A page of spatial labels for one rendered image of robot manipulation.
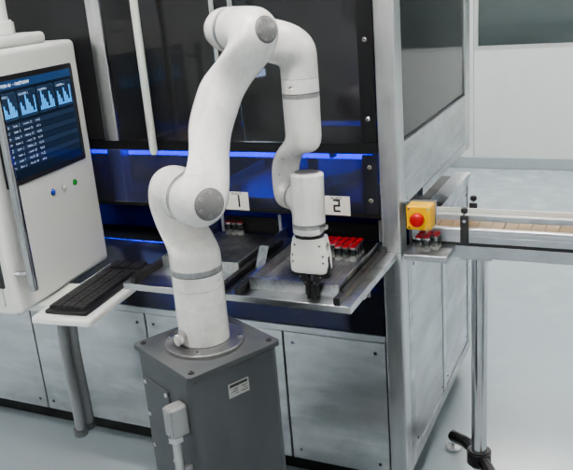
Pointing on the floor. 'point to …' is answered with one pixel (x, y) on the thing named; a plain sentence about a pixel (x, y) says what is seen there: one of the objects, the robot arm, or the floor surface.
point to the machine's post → (394, 226)
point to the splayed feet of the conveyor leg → (469, 451)
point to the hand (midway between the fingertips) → (312, 290)
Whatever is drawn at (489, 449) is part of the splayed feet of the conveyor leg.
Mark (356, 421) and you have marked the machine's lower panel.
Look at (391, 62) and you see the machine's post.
